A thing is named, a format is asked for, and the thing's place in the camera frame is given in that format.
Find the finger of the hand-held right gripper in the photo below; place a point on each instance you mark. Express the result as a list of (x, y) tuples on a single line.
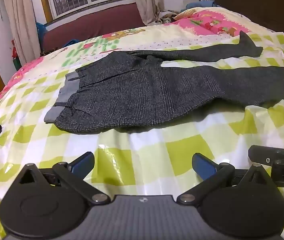
[(262, 153)]

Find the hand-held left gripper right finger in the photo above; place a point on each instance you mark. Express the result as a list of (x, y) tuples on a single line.
[(203, 165)]

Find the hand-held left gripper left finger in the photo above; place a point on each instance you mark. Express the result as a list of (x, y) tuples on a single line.
[(82, 163)]

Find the dark grey checked pants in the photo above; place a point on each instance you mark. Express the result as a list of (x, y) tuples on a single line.
[(142, 92)]

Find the green checked plastic sheet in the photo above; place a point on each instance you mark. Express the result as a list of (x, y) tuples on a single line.
[(144, 150)]

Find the small blue cloth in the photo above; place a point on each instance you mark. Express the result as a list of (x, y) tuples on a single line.
[(73, 42)]

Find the red hanging ornament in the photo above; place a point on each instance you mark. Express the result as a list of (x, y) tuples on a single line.
[(14, 50)]

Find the dark brown headboard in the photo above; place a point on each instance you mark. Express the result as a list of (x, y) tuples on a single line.
[(264, 7)]

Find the maroon sofa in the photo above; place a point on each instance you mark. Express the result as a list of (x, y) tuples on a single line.
[(94, 27)]

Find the blue bag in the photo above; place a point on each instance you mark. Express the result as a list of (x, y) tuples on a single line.
[(41, 30)]

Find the pink cartoon printed quilt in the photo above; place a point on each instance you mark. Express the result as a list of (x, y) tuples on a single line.
[(207, 25)]

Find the yellow patterned pillow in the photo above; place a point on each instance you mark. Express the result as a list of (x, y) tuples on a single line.
[(185, 13)]

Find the beige curtain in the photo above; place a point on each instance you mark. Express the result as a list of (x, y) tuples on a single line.
[(22, 20), (147, 0)]

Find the blue folded cloth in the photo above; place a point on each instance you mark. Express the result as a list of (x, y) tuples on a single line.
[(202, 4)]

